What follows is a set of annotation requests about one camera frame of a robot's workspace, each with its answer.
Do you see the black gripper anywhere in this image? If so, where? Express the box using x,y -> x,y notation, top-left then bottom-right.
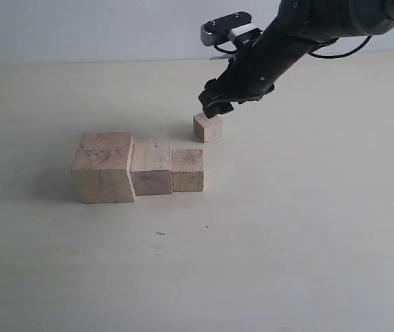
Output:
198,37 -> 287,119

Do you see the second largest wooden cube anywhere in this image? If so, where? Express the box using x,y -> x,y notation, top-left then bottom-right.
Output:
131,141 -> 173,196

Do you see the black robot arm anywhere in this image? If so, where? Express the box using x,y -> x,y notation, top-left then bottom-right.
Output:
198,1 -> 394,118

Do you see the smallest wooden cube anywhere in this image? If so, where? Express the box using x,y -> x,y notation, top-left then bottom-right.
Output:
193,113 -> 223,143

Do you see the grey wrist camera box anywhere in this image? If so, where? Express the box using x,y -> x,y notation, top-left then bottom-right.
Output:
200,11 -> 261,47

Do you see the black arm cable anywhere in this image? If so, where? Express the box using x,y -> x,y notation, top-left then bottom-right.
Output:
307,34 -> 373,59

